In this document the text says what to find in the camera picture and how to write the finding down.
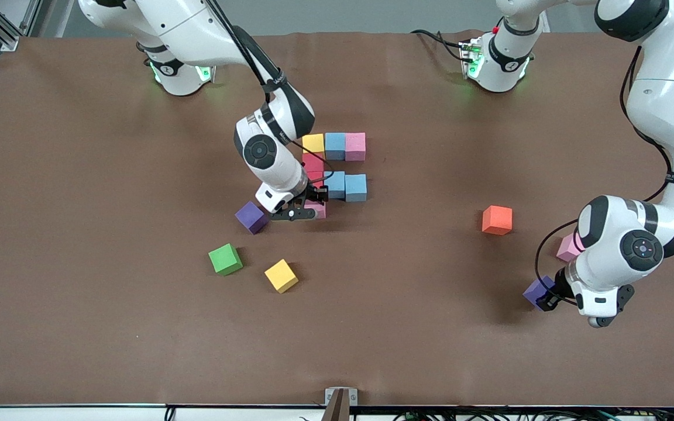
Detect green foam cube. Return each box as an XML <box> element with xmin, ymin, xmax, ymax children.
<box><xmin>208</xmin><ymin>243</ymin><xmax>243</xmax><ymax>277</ymax></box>

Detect orange foam cube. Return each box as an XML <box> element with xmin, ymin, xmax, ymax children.
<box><xmin>482</xmin><ymin>205</ymin><xmax>514</xmax><ymax>236</ymax></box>

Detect purple foam cube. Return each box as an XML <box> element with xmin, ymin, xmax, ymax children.
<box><xmin>522</xmin><ymin>276</ymin><xmax>555</xmax><ymax>309</ymax></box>
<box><xmin>234</xmin><ymin>201</ymin><xmax>269</xmax><ymax>235</ymax></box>

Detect black left base cable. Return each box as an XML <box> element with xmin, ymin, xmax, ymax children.
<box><xmin>410</xmin><ymin>29</ymin><xmax>467</xmax><ymax>62</ymax></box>

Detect brown table mat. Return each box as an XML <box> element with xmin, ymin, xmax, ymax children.
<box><xmin>0</xmin><ymin>29</ymin><xmax>674</xmax><ymax>408</ymax></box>

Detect light blue foam cube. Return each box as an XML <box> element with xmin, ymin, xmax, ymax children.
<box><xmin>324</xmin><ymin>171</ymin><xmax>346</xmax><ymax>201</ymax></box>
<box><xmin>345</xmin><ymin>174</ymin><xmax>368</xmax><ymax>203</ymax></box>
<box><xmin>324</xmin><ymin>132</ymin><xmax>346</xmax><ymax>161</ymax></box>

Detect metal table edge bracket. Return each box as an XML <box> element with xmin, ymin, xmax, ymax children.
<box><xmin>325</xmin><ymin>387</ymin><xmax>359</xmax><ymax>421</ymax></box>

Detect aluminium frame profile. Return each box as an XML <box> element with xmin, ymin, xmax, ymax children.
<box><xmin>0</xmin><ymin>0</ymin><xmax>42</xmax><ymax>52</ymax></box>

